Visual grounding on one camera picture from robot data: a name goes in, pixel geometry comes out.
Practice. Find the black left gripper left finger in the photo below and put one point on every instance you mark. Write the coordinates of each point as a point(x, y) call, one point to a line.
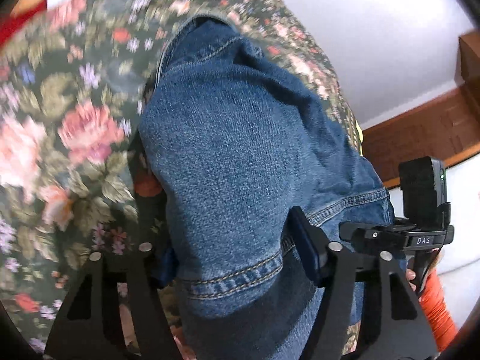
point(88, 324)

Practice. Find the blue denim jacket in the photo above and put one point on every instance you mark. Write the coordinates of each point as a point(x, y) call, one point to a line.
point(236, 141)

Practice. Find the dark floral bedspread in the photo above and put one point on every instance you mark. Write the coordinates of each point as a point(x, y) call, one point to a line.
point(72, 92)

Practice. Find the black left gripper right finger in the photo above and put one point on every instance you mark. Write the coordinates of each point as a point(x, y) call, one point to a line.
point(393, 324)

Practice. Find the wooden headboard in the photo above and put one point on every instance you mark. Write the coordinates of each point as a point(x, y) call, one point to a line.
point(446, 127)

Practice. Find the red plush toy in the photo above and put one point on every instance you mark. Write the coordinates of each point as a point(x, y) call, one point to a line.
point(22, 22)

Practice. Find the right hand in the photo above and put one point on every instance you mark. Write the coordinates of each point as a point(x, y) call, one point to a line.
point(411, 276)

